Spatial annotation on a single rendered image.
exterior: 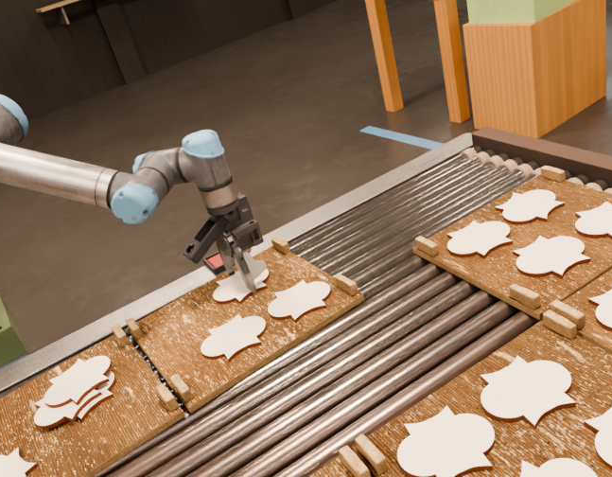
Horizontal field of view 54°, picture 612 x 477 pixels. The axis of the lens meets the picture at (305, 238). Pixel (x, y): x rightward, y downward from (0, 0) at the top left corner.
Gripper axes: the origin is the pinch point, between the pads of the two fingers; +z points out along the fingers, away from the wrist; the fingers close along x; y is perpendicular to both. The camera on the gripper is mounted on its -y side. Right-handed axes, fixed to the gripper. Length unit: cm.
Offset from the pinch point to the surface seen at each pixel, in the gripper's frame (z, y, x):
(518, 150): -1, 82, -10
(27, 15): -47, 96, 750
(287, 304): 0.3, 2.9, -16.0
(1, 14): -56, 67, 750
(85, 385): -0.9, -38.4, -7.3
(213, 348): 0.7, -14.9, -15.9
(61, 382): -1.0, -42.1, -2.0
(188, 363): 1.7, -20.2, -14.7
